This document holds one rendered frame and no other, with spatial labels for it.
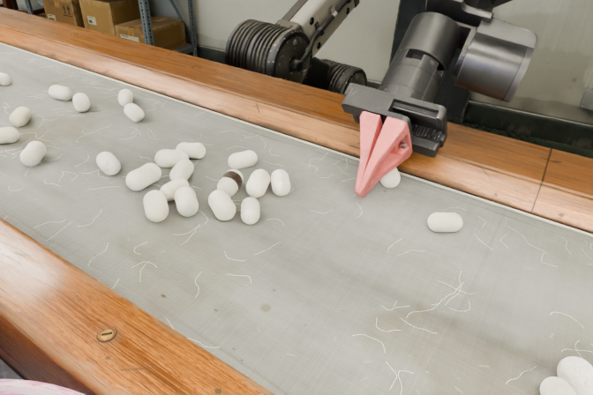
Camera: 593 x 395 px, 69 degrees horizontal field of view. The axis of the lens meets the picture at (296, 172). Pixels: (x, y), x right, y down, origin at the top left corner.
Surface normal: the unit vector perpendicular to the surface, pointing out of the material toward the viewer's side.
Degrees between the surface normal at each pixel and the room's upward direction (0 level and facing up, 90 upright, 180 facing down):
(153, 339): 0
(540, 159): 0
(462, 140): 0
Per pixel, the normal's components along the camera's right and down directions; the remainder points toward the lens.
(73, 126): 0.04, -0.84
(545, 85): -0.47, 0.44
